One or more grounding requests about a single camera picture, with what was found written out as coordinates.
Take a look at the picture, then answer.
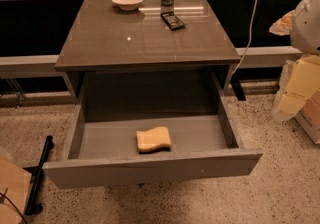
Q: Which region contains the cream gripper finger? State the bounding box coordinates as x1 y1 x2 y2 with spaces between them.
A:
271 55 320 121
269 10 295 36

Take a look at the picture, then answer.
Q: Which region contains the yellow sponge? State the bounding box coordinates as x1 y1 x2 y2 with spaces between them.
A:
136 126 172 153

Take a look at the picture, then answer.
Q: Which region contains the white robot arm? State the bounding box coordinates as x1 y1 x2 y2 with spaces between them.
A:
269 0 320 121

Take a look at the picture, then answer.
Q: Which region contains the grey cabinet counter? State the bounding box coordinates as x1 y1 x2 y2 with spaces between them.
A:
55 0 240 98

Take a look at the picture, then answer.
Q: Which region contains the open grey drawer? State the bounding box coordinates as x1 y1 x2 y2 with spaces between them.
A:
44 71 262 188

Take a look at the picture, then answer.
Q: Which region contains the cardboard box right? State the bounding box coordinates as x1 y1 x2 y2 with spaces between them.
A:
296 90 320 144

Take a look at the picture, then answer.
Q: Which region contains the wooden board lower left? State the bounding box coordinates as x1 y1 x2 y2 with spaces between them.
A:
0 158 31 224

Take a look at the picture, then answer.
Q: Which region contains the white cable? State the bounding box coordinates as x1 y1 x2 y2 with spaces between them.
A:
231 0 260 76

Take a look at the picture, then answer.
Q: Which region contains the black cable lower left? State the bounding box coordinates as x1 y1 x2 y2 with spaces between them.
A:
0 187 29 224

